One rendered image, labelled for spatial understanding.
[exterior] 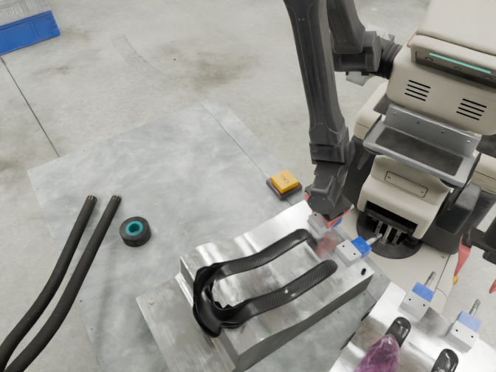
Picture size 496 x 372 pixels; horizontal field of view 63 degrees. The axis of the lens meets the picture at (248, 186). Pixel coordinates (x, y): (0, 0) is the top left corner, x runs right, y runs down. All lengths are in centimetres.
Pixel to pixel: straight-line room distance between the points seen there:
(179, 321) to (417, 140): 72
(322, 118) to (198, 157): 64
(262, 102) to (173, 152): 153
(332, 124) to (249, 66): 240
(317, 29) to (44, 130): 243
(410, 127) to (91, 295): 90
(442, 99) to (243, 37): 261
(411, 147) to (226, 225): 53
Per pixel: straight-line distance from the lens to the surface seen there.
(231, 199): 120
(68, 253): 112
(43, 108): 310
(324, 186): 82
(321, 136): 80
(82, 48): 363
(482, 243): 88
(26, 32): 380
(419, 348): 100
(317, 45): 68
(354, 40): 89
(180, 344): 95
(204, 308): 95
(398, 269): 176
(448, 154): 109
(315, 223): 102
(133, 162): 135
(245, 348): 85
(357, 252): 99
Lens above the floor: 175
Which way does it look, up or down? 50 degrees down
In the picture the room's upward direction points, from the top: 1 degrees counter-clockwise
